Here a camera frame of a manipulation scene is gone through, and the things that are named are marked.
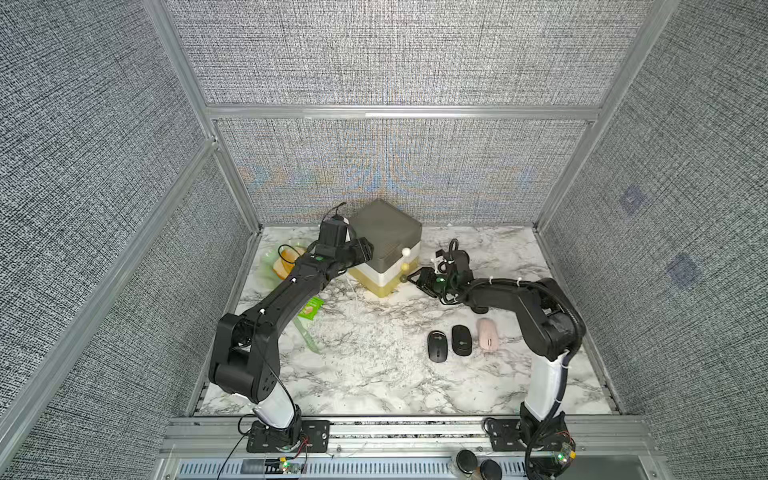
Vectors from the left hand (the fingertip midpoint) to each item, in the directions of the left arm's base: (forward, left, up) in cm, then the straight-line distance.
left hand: (371, 246), depth 87 cm
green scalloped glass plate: (+18, +38, -23) cm, 48 cm away
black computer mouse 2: (-24, -18, -17) cm, 34 cm away
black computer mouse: (-22, -25, -18) cm, 38 cm away
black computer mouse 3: (-12, -33, -18) cm, 40 cm away
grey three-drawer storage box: (-2, -7, +3) cm, 8 cm away
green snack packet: (-9, +20, -18) cm, 29 cm away
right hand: (-1, -12, -12) cm, 17 cm away
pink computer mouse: (-21, -33, -16) cm, 43 cm away
